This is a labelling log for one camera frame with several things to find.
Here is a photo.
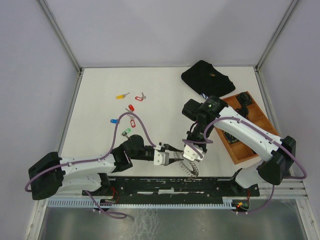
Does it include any metal disc with keyrings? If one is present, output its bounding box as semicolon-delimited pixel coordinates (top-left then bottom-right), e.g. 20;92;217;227
173;151;199;178

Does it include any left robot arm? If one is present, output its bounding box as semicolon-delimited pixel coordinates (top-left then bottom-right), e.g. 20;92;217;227
25;134;183;201

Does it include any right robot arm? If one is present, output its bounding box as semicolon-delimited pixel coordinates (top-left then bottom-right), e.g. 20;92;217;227
182;96;296;196

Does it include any green tagged key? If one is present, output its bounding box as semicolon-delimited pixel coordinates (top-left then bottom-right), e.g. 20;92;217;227
121;128;131;138

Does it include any patterned item in tray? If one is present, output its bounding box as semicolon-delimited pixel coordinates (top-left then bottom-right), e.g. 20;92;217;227
223;131;239;145

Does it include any solid red tagged key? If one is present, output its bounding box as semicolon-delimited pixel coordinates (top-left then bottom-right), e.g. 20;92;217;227
126;104;135;113

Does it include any blue tagged key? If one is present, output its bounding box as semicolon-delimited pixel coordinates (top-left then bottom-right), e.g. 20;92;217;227
110;116;122;124

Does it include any black folded cloth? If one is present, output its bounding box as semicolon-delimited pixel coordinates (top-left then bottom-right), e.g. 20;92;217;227
181;60;236;99

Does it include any wooden compartment tray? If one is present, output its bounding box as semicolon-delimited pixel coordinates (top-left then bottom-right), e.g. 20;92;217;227
215;91;280;165

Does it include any red open tagged key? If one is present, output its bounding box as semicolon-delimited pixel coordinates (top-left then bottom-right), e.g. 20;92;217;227
135;92;146;102

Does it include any black round item in tray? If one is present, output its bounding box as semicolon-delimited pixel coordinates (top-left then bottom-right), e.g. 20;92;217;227
236;92;252;106

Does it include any yellow tagged key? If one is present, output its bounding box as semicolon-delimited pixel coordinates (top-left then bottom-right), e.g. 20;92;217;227
115;92;130;100

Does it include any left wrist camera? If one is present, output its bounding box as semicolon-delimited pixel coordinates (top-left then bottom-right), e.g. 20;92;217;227
153;142;170;166

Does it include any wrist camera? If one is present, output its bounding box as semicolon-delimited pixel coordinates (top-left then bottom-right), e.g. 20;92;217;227
153;142;170;166
182;144;206;162

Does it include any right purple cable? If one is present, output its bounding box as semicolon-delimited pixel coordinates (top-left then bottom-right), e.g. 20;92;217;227
181;116;308;215

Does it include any purple cable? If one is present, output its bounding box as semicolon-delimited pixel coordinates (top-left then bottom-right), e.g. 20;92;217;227
181;116;308;215
24;112;157;219

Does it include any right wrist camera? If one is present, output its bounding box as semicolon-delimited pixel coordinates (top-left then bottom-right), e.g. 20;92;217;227
182;144;206;162

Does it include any red frame tagged key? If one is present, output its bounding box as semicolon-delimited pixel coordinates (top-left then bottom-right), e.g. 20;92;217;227
128;114;136;128

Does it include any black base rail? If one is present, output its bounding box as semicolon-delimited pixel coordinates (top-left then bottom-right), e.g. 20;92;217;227
90;176;260;203

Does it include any white slotted cable duct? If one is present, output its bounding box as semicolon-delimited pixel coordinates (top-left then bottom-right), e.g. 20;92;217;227
47;194;235;210

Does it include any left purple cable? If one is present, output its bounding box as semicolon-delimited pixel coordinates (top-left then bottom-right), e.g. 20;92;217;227
24;112;157;219

